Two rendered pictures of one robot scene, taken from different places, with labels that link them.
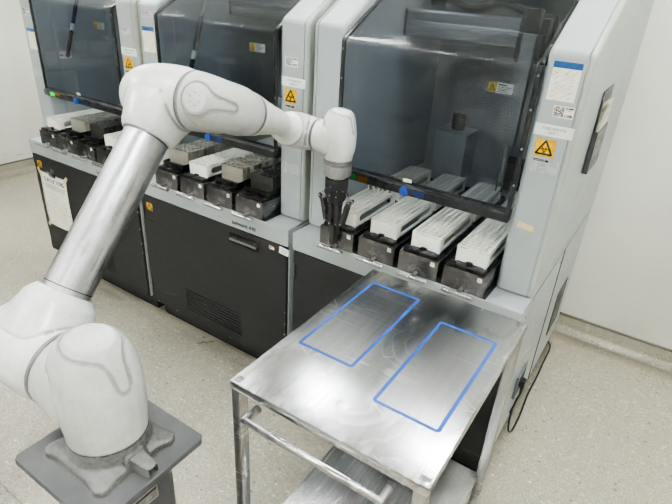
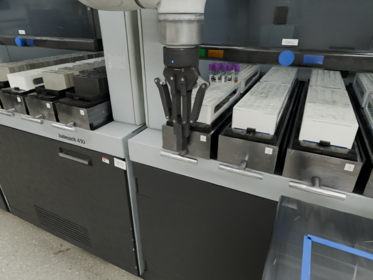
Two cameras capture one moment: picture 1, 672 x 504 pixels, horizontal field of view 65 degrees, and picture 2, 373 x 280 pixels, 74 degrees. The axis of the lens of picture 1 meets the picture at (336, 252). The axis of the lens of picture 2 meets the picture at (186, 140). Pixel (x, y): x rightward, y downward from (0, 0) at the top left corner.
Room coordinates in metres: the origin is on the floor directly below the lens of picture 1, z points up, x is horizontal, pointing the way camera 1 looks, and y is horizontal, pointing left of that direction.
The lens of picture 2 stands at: (1.07, 0.06, 1.06)
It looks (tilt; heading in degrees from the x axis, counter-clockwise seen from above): 26 degrees down; 354
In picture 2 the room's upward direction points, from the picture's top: straight up
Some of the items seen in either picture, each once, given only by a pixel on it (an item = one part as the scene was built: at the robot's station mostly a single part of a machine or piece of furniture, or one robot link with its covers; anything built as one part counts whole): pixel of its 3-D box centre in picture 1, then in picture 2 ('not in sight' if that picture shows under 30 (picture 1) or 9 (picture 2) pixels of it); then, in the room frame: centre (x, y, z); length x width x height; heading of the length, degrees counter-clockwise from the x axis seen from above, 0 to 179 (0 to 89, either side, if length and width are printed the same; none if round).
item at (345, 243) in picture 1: (382, 208); (225, 103); (1.90, -0.17, 0.78); 0.73 x 0.14 x 0.09; 148
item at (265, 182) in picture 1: (263, 182); (88, 85); (1.92, 0.30, 0.85); 0.12 x 0.02 x 0.06; 58
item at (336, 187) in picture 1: (336, 189); (181, 68); (1.61, 0.01, 0.96); 0.08 x 0.07 x 0.09; 58
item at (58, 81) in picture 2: (233, 173); (56, 81); (2.00, 0.43, 0.85); 0.12 x 0.02 x 0.06; 59
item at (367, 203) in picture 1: (364, 206); (211, 99); (1.78, -0.09, 0.83); 0.30 x 0.10 x 0.06; 148
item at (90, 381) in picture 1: (95, 380); not in sight; (0.76, 0.44, 0.87); 0.18 x 0.16 x 0.22; 62
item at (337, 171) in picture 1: (337, 167); (181, 31); (1.61, 0.01, 1.03); 0.09 x 0.09 x 0.06
